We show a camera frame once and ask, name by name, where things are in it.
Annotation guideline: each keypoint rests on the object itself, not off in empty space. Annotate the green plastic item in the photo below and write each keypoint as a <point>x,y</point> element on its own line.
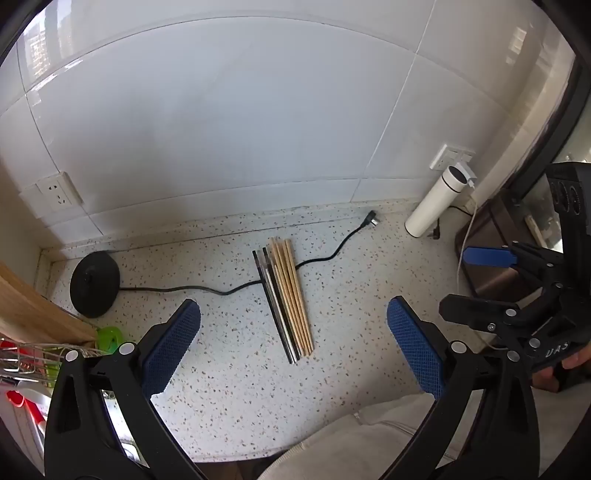
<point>108,339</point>

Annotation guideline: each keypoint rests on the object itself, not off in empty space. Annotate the person's beige sweater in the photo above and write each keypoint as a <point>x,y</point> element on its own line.
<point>369,438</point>

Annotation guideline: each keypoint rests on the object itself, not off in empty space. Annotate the white thermos bottle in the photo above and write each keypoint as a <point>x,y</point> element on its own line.
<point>434,203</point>

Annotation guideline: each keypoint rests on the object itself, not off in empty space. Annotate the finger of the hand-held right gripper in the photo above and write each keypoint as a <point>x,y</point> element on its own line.
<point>485,256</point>
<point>475,309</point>

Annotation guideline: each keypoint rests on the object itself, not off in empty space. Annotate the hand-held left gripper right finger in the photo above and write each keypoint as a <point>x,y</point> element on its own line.
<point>415,350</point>

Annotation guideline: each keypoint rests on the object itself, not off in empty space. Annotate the small black plug adapter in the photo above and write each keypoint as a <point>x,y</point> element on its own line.
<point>435,233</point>

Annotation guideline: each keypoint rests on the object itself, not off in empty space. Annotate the red plastic item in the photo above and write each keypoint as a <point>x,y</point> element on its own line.
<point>23,404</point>

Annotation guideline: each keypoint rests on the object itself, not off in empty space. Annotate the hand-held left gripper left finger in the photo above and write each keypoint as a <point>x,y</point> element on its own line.
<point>173,350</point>

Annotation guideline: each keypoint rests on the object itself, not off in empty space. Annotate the wooden cutting board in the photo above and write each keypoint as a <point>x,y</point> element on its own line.
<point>32,309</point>

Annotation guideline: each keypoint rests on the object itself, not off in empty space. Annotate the wooden chopstick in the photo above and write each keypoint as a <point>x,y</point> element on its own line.
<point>291,297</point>
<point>300,296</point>
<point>286,298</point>
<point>296,296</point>

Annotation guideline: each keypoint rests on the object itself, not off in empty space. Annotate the black round kettle base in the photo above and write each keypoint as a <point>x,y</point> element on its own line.
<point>94,284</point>

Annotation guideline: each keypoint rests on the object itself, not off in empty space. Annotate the dark countertop appliance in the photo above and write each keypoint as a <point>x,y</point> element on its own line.
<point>498,277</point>

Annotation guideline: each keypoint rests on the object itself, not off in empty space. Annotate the white wall socket with charger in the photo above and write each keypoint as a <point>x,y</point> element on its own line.
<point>448,157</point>

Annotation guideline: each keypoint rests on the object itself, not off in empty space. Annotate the person's right hand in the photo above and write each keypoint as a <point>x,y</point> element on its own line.
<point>579,359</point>

